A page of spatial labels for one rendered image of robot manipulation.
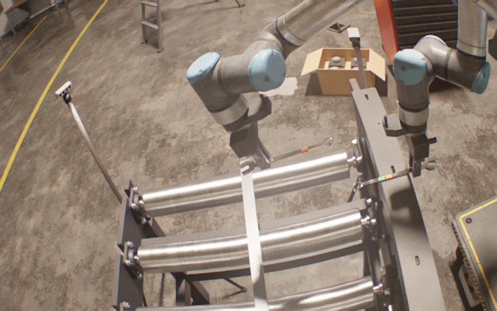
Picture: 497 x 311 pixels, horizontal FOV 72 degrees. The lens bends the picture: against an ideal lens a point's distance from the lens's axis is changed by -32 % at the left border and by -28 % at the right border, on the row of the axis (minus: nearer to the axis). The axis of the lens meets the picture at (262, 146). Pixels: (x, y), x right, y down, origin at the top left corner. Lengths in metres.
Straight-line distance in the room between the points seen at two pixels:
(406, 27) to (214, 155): 1.67
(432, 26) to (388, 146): 2.01
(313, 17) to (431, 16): 2.22
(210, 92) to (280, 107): 2.43
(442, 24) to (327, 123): 1.27
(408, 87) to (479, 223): 1.31
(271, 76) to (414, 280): 0.57
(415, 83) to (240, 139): 0.46
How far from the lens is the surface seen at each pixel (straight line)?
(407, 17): 3.06
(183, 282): 2.19
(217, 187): 1.69
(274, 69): 0.99
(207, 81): 1.04
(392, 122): 1.08
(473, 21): 0.99
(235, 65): 1.00
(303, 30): 1.03
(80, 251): 3.21
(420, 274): 1.01
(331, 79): 3.40
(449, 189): 2.73
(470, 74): 1.02
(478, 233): 2.14
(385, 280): 1.31
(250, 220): 1.52
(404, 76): 0.97
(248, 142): 1.12
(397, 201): 1.15
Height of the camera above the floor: 2.05
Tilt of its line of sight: 40 degrees down
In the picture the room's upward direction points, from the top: 18 degrees counter-clockwise
